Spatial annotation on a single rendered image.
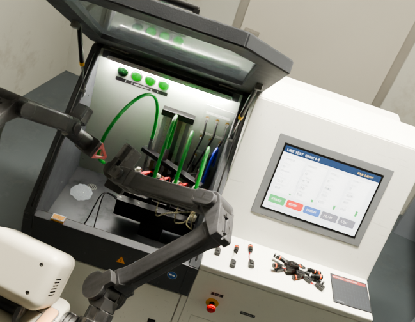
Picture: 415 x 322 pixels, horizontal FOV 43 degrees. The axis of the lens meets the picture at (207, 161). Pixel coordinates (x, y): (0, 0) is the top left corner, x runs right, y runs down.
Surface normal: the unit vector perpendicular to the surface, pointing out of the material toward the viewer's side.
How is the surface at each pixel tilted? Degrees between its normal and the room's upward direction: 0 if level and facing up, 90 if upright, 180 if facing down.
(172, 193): 52
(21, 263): 48
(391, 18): 90
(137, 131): 90
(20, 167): 0
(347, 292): 0
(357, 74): 90
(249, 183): 76
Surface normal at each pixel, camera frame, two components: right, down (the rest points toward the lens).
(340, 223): -0.07, 0.31
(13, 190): 0.29, -0.79
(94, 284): -0.50, -0.53
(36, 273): -0.03, -0.20
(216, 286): -0.15, 0.51
